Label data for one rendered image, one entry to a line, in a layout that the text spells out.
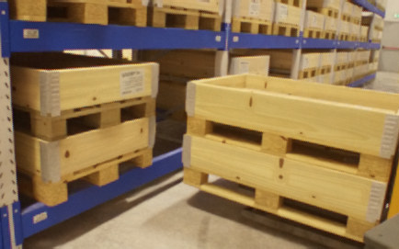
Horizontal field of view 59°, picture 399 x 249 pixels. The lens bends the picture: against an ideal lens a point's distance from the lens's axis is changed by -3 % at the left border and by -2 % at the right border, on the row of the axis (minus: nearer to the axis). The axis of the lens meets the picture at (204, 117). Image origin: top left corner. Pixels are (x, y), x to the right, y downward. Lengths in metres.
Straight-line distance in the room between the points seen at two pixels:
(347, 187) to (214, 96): 0.89
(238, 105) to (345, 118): 0.59
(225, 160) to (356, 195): 0.76
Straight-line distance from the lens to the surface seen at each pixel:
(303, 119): 1.97
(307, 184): 2.04
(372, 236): 0.74
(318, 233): 2.29
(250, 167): 2.14
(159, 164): 2.59
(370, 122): 1.89
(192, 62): 3.46
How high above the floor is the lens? 1.18
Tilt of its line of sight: 13 degrees down
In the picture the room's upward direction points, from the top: 4 degrees clockwise
